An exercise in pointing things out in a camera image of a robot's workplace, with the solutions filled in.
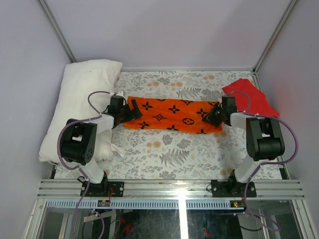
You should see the floral table mat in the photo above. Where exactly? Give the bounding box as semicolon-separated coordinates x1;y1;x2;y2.
54;71;286;180

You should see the red folded cloth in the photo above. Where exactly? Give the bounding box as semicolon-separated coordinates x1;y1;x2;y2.
222;79;280;117

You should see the orange patterned pillowcase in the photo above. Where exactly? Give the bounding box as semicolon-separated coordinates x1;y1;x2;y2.
123;96;223;134

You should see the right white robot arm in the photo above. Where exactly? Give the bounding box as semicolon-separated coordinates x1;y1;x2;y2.
202;96;285;197

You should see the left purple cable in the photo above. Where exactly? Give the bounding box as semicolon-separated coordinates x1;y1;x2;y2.
56;91;118;239

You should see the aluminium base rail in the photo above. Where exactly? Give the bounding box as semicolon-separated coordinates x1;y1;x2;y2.
37;179;304;210

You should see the white pillow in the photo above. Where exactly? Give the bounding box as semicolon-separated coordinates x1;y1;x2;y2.
39;59;122;163

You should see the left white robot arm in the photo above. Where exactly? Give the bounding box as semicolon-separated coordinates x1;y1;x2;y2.
57;95;142;197

